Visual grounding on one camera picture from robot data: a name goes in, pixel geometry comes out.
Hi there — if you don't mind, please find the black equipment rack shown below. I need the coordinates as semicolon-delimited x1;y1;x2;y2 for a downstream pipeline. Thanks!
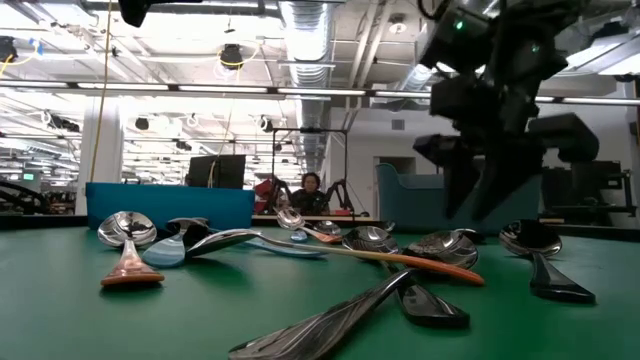
542;159;639;227

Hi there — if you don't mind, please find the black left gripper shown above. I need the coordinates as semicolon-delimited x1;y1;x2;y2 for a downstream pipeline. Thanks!
117;0;204;29

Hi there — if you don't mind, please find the long ceiling light strip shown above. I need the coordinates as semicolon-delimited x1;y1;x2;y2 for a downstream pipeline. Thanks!
0;79;640;106

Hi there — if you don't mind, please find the slim silver ceiling duct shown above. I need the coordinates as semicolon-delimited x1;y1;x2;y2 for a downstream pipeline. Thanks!
399;62;434;94

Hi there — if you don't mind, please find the yellow extension cable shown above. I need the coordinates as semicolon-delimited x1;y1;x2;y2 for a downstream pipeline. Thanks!
89;0;114;184

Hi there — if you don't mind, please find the orange-handled spoon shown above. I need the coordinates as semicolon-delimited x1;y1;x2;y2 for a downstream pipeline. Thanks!
276;207;345;245
184;228;486;288
96;210;166;289

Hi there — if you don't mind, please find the person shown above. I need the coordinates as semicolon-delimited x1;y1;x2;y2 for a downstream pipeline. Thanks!
289;172;331;217

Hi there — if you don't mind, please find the white pillar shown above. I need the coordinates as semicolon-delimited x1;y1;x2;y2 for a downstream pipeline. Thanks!
74;97;125;216

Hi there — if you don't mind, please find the large black ceiling dome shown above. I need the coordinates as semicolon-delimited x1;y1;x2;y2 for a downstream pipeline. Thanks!
219;43;245;71

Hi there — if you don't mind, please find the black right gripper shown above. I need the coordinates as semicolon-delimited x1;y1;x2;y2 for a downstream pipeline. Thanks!
412;74;601;224

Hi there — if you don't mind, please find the teal grey oval bin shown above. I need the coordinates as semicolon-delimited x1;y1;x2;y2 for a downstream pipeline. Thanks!
374;162;545;235

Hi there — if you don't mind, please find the large silver ceiling duct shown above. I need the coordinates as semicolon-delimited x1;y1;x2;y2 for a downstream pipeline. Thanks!
277;0;347;174

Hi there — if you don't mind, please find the black monitor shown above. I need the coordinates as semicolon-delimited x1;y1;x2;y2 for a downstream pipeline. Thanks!
187;153;248;190

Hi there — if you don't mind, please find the green table mat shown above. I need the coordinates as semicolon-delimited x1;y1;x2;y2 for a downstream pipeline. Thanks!
0;225;640;360

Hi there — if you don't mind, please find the black stand frame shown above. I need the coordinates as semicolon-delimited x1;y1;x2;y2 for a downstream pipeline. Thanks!
271;127;350;217

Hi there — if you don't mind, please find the blue rectangular tray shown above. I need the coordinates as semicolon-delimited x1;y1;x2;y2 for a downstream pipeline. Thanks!
84;181;256;231

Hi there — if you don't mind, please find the black aluminium table frame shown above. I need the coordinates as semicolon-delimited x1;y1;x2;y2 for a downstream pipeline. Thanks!
0;213;640;239

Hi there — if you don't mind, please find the red background object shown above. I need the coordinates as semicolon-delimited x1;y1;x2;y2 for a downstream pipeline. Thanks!
253;178;275;215

